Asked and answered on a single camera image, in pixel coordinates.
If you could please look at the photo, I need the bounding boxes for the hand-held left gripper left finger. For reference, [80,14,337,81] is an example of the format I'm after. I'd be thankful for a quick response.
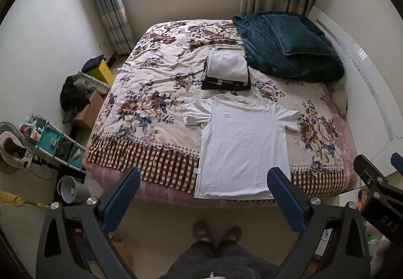
[36,167,141,279]

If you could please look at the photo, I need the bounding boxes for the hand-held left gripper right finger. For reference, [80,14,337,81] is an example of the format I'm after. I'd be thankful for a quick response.
[266,167,370,279]

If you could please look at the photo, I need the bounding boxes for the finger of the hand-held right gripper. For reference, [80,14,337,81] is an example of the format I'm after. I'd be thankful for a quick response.
[353,155,387,187]
[390,152,403,174]

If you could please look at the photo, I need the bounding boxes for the white t-shirt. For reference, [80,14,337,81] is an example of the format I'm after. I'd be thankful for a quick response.
[181,92,300,199]

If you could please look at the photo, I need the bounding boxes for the grey waste bin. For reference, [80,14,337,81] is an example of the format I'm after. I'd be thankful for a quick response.
[57,175,92,204]

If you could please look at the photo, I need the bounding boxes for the white plastic bag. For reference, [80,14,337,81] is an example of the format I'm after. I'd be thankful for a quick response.
[370,233,403,279]

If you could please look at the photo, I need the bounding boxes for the person's right brown slipper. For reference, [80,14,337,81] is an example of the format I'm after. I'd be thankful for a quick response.
[220,225,242,246]

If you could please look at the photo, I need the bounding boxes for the person's brown slipper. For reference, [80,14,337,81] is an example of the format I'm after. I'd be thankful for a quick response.
[220,225,242,246]
[193,220,212,243]

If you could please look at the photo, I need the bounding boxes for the white headboard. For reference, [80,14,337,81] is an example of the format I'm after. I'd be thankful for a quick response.
[307,5,403,172]

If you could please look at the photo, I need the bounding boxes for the person's left brown slipper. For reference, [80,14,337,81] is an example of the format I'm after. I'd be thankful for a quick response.
[193,220,212,243]

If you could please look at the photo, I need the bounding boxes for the teal storage cart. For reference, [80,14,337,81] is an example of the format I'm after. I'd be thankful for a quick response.
[19,115,86,171]

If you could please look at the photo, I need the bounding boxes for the cardboard box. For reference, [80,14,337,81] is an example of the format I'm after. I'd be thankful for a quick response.
[73,90,106,128]

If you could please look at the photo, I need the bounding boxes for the person's dark trousers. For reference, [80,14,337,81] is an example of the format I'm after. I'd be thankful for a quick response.
[164,241,278,279]

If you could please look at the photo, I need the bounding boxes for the yellow mop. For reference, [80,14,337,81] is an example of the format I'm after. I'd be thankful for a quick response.
[0,191,51,208]

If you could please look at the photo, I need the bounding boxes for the black clothing pile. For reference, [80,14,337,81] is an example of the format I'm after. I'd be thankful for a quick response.
[60,75,92,116]

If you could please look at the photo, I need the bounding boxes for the standing fan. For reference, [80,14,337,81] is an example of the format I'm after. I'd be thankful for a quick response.
[0,122,32,176]

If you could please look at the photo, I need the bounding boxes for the floral bed blanket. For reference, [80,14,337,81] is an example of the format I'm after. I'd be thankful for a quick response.
[82,19,358,199]

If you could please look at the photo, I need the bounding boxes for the yellow box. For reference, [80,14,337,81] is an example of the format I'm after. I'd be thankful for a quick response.
[85,60,114,86]

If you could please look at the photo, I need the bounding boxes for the dark cap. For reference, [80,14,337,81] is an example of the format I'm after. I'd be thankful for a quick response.
[81,54,106,73]

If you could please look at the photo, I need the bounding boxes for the folded white shirt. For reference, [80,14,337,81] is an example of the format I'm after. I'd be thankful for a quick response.
[206,49,249,83]

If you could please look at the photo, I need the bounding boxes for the teal fleece blanket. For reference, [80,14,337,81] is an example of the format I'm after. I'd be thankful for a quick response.
[232,11,345,81]

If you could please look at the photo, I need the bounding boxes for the teal pillow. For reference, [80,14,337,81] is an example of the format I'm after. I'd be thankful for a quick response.
[261,14,332,56]

